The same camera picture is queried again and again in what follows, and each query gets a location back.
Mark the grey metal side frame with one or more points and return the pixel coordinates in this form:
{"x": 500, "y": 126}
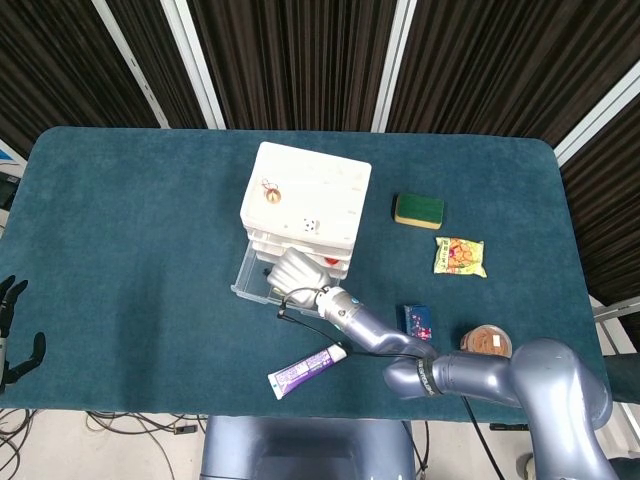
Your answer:
{"x": 617, "y": 310}

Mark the white partition frame post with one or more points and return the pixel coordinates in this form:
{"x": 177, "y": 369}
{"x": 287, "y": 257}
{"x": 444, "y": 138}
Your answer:
{"x": 395, "y": 65}
{"x": 195, "y": 65}
{"x": 600, "y": 115}
{"x": 130, "y": 60}

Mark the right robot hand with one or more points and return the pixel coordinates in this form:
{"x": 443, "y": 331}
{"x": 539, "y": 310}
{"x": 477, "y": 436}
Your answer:
{"x": 300, "y": 277}

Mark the white plastic drawer unit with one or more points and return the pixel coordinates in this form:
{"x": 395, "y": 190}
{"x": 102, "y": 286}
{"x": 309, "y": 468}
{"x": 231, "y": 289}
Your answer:
{"x": 310, "y": 185}

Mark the red toy cup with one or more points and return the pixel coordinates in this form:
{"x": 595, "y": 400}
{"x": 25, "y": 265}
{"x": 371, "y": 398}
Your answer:
{"x": 331, "y": 260}

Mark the dark brown pleated curtain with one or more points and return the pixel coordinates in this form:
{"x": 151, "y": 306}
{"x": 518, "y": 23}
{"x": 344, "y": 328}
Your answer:
{"x": 300, "y": 60}

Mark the blue grey robot torso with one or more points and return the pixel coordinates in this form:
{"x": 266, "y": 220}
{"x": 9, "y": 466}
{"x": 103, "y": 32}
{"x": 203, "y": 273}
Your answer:
{"x": 300, "y": 450}

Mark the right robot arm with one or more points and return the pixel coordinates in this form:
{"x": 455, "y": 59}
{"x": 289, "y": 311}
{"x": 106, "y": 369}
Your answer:
{"x": 500, "y": 375}

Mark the teal table cloth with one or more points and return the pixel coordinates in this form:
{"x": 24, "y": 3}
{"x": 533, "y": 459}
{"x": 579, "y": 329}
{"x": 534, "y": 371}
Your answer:
{"x": 125, "y": 250}

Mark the purple and white toothpaste tube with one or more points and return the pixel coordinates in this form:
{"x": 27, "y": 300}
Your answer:
{"x": 300, "y": 374}

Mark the clear jar with brown paste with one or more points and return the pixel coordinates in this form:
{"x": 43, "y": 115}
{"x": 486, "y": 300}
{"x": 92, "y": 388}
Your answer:
{"x": 487, "y": 340}

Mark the clear drawer with chick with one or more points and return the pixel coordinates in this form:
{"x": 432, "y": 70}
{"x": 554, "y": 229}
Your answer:
{"x": 250, "y": 280}

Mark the yellow snack packet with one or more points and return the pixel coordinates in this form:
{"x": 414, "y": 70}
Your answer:
{"x": 460, "y": 256}

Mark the blue printed carton box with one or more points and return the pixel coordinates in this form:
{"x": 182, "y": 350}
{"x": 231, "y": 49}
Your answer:
{"x": 417, "y": 320}

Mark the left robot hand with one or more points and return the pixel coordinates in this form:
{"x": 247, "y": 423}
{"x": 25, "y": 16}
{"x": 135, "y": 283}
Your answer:
{"x": 36, "y": 350}

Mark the green and yellow sponge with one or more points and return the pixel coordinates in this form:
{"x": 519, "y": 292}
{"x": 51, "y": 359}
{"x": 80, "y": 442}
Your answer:
{"x": 419, "y": 207}

